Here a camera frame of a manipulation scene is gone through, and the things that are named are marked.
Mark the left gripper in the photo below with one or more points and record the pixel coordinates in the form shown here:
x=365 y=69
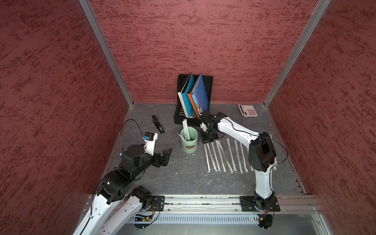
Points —
x=157 y=162

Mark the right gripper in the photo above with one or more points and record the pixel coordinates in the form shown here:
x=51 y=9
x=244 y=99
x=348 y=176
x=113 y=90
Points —
x=206 y=140

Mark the thirteenth straw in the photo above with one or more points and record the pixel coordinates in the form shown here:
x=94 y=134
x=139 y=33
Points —
x=207 y=159

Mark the twelfth straw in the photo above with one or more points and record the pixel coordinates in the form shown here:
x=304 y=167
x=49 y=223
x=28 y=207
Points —
x=275 y=163

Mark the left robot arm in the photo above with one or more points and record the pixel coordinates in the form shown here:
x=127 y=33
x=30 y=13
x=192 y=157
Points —
x=116 y=199

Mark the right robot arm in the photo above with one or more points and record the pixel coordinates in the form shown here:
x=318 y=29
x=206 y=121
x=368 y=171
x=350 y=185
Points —
x=261 y=152

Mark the wrapped straws in cup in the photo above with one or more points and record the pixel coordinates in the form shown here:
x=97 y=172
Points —
x=186 y=136

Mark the orange book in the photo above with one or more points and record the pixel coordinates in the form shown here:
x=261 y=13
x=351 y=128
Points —
x=194 y=105

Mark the green cup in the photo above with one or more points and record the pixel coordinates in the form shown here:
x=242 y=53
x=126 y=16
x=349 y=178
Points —
x=189 y=146

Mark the blue folder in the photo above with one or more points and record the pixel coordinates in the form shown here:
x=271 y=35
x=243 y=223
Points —
x=199 y=95

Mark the black file organizer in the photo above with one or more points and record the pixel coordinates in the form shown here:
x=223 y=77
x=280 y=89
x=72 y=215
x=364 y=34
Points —
x=179 y=115

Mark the black stapler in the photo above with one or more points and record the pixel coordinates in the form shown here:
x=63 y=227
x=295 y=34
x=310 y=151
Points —
x=157 y=124

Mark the teal book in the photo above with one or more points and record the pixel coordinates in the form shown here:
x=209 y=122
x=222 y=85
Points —
x=186 y=98

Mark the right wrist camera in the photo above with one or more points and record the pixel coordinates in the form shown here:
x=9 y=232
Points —
x=203 y=127

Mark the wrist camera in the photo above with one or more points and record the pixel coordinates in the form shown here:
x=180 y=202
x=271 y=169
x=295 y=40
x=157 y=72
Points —
x=150 y=140
x=203 y=127

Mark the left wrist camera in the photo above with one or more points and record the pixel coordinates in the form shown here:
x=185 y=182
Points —
x=150 y=140

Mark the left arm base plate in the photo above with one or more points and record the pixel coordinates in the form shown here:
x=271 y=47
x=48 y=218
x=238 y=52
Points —
x=158 y=201

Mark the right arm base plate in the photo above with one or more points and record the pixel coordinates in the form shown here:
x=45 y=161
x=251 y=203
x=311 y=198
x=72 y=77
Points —
x=258 y=204

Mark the aluminium front rail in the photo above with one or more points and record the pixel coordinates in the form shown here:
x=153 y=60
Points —
x=222 y=204

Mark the right aluminium corner post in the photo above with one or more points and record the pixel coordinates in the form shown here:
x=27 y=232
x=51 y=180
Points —
x=303 y=39

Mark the aluminium corner post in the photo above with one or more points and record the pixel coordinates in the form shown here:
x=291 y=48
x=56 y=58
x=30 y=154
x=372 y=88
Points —
x=303 y=39
x=90 y=15

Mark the left aluminium corner post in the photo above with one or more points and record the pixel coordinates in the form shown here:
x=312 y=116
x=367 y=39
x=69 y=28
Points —
x=90 y=15

